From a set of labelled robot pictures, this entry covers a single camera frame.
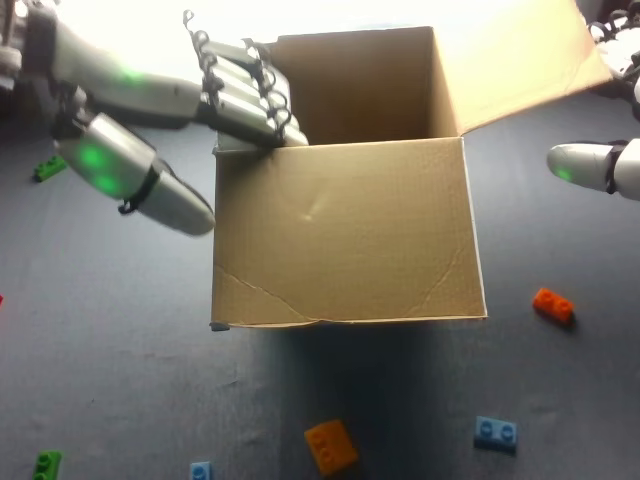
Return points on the green toy block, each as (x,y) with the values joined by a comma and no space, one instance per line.
(49,169)
(47,466)

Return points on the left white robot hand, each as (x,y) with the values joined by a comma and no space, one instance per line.
(125,85)

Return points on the small orange toy block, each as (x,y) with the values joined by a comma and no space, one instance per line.
(552,305)

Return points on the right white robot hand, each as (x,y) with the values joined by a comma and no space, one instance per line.
(585,162)

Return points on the grey table cloth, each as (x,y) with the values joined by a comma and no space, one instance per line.
(125,360)

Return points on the light blue toy block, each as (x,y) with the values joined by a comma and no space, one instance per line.
(495,434)

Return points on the large yellow-orange toy block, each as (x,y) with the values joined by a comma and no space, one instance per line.
(331,447)

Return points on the small blue toy block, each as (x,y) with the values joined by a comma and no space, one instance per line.
(201,472)

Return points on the brown cardboard box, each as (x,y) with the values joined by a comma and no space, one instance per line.
(350,225)

